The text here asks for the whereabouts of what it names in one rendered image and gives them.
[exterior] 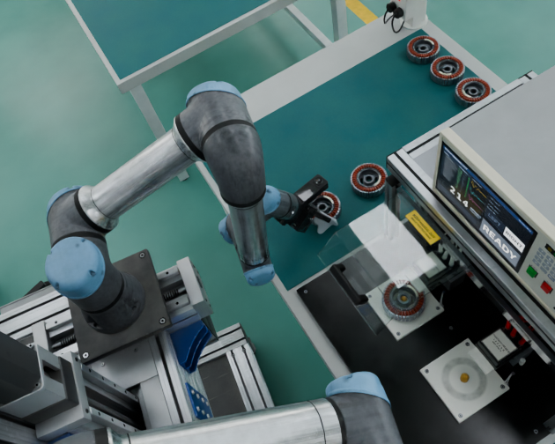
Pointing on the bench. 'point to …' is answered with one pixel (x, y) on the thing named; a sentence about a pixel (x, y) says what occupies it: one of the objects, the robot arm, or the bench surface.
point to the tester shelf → (541, 317)
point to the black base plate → (408, 403)
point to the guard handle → (347, 284)
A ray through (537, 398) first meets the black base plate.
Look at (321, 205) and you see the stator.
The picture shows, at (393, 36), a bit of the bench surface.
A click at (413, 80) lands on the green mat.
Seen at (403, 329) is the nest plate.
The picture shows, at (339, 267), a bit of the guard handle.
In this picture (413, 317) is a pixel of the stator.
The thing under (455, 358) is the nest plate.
